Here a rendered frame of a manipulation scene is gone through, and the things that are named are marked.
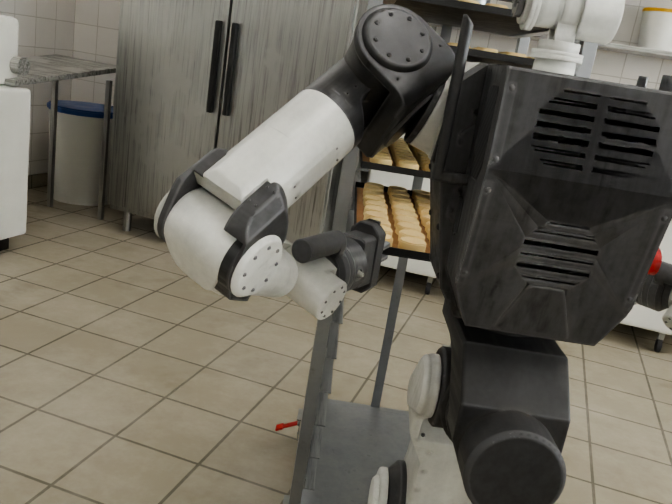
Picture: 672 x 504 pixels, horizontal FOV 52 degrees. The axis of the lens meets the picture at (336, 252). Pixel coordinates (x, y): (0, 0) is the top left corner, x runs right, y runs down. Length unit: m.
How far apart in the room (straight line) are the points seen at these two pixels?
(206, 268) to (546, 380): 0.42
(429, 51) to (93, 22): 4.90
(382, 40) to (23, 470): 1.77
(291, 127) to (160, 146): 3.50
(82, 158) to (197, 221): 4.33
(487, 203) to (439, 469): 0.52
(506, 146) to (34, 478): 1.79
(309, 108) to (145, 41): 3.53
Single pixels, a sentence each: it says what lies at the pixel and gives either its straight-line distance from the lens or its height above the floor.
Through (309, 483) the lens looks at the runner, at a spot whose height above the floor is 0.23.
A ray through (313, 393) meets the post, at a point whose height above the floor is 0.49.
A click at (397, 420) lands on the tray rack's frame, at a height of 0.15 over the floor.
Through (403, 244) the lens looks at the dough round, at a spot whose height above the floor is 0.96.
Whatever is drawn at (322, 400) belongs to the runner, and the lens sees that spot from 1.84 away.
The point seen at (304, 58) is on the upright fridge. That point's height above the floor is 1.22.
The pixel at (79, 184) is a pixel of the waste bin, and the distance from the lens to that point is 5.12.
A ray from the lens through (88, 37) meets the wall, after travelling 5.64.
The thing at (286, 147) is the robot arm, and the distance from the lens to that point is 0.75.
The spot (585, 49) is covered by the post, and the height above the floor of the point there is 1.36.
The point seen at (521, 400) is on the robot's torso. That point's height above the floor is 0.92.
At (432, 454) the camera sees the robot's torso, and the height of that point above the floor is 0.72.
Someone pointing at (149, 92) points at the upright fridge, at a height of 0.90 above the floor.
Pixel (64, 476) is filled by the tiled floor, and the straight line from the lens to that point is 2.23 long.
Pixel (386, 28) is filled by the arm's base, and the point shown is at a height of 1.30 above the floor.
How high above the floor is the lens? 1.27
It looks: 16 degrees down
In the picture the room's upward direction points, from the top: 9 degrees clockwise
